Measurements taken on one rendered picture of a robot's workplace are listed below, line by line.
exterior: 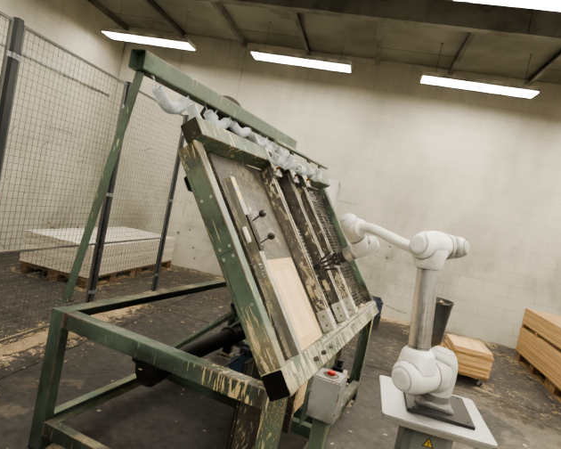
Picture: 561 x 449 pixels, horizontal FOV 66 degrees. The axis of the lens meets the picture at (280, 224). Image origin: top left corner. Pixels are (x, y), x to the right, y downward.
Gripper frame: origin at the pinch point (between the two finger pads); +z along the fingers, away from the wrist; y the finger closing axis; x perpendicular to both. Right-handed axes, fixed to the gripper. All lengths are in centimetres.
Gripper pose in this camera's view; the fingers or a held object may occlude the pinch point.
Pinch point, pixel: (315, 267)
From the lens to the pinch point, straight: 271.8
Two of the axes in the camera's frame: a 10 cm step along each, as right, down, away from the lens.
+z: -8.5, 4.1, 3.3
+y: -3.7, -9.1, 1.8
